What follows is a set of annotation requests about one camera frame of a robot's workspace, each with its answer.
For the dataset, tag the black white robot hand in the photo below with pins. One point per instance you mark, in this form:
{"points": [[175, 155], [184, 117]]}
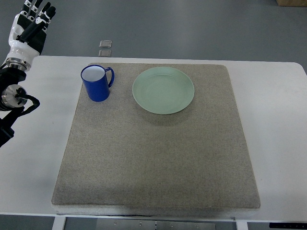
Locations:
{"points": [[28, 33]]}

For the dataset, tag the blue enamel mug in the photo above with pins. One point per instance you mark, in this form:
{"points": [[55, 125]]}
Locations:
{"points": [[97, 81]]}

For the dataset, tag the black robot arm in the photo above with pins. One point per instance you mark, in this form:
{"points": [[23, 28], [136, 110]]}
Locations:
{"points": [[13, 97]]}

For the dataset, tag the upper metal floor plate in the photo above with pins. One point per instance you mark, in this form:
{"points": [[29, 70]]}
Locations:
{"points": [[105, 44]]}

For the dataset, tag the metal floor plate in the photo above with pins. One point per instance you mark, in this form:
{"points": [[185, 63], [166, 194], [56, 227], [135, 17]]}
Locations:
{"points": [[105, 44], [104, 53]]}

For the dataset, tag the lower metal floor plate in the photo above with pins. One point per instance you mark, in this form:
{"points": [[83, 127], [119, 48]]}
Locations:
{"points": [[104, 53]]}

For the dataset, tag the light green plate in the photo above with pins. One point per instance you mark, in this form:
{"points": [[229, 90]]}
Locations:
{"points": [[163, 90]]}

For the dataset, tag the beige fabric mat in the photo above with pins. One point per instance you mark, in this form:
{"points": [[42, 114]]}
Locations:
{"points": [[123, 160]]}

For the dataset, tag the cardboard box corner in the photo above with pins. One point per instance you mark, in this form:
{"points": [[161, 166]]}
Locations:
{"points": [[292, 3]]}

